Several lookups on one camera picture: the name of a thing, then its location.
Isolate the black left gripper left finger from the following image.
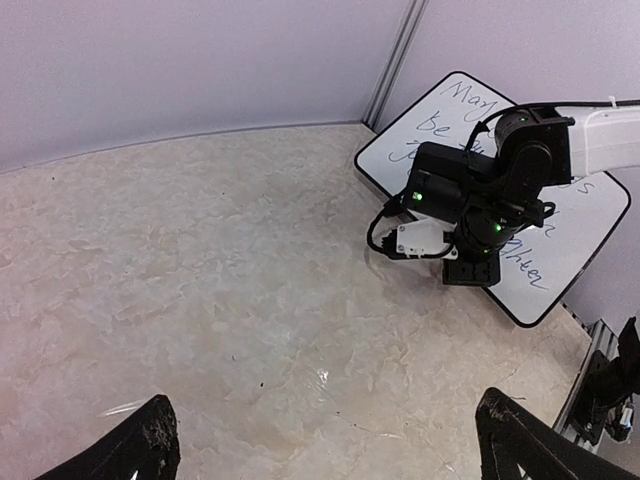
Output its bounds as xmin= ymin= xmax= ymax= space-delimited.
xmin=39 ymin=394 xmax=181 ymax=480

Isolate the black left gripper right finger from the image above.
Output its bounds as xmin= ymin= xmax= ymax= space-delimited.
xmin=475 ymin=387 xmax=636 ymax=479

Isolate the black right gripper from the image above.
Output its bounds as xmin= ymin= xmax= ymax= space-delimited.
xmin=403 ymin=142 xmax=501 ymax=287

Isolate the white whiteboard with black frame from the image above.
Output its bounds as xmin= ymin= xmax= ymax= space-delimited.
xmin=354 ymin=72 xmax=631 ymax=328

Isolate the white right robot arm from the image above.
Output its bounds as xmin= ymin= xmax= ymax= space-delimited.
xmin=388 ymin=100 xmax=639 ymax=327

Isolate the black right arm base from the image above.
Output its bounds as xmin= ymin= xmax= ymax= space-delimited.
xmin=570 ymin=317 xmax=639 ymax=446

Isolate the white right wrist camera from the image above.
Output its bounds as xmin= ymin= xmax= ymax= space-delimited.
xmin=382 ymin=219 xmax=458 ymax=260

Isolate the black right camera cable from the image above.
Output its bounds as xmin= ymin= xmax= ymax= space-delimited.
xmin=366 ymin=192 xmax=409 ymax=256

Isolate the aluminium corner post right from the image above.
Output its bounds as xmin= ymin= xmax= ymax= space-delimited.
xmin=361 ymin=0 xmax=429 ymax=131

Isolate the aluminium front rail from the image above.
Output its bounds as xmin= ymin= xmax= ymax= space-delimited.
xmin=554 ymin=315 xmax=639 ymax=452

